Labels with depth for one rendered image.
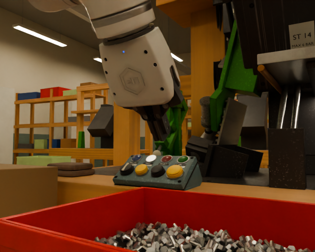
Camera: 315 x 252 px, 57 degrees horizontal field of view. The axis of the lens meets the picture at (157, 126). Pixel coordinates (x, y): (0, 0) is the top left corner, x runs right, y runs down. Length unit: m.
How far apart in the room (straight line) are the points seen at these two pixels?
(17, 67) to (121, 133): 8.01
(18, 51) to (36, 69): 0.73
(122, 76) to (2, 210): 0.30
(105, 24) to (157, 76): 0.09
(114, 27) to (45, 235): 0.26
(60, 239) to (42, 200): 0.40
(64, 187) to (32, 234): 0.43
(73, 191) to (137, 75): 0.33
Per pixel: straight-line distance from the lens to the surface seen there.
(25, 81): 9.32
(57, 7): 0.43
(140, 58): 0.40
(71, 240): 0.21
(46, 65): 9.91
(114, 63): 0.42
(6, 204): 0.56
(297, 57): 0.52
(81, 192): 0.63
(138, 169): 0.55
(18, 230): 0.25
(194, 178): 0.55
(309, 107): 0.85
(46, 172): 0.60
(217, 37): 1.17
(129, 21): 0.38
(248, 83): 0.72
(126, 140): 1.30
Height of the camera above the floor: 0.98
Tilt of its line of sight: 3 degrees up
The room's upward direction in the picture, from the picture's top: straight up
